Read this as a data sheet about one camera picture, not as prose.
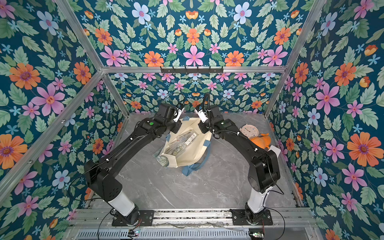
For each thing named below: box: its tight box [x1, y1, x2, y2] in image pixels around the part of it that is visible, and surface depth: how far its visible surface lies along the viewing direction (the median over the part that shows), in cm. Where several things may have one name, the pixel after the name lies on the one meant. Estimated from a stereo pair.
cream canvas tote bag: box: [152, 116, 213, 176], surface depth 92 cm
